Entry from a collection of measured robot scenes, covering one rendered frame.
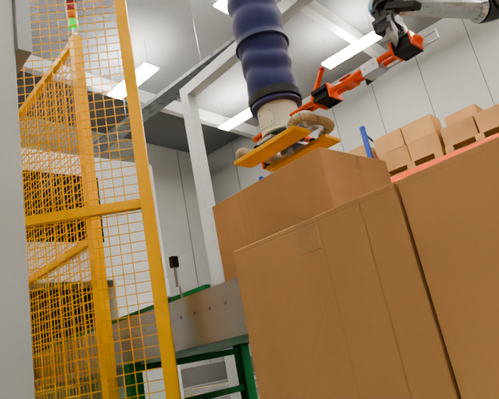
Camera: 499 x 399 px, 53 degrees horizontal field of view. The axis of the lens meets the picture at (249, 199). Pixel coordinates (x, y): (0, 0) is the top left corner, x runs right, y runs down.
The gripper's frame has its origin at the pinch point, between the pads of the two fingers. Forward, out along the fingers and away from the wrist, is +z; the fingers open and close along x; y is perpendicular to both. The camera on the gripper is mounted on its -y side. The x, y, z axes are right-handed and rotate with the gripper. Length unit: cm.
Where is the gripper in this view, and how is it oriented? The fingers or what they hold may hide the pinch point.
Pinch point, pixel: (405, 47)
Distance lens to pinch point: 186.0
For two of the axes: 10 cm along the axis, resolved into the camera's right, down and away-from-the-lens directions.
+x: -7.3, -0.7, -6.8
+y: -6.5, 3.4, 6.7
